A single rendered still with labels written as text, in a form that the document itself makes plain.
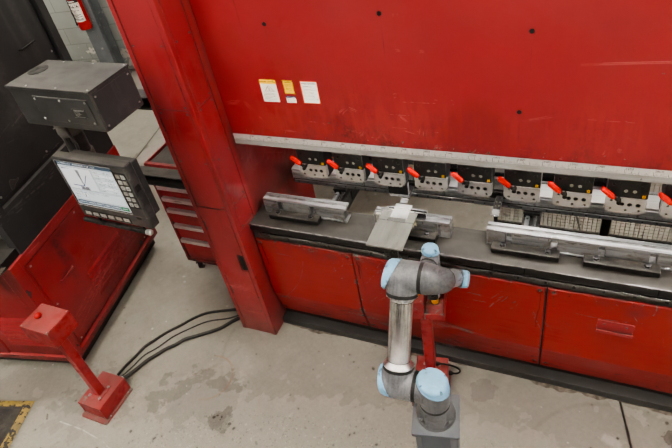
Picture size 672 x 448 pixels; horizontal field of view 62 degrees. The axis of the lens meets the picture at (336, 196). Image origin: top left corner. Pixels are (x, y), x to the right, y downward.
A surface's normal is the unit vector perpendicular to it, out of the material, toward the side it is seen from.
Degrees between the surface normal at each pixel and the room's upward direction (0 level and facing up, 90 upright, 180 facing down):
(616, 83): 90
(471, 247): 0
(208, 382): 0
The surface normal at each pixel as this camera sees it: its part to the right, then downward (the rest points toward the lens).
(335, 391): -0.16, -0.77
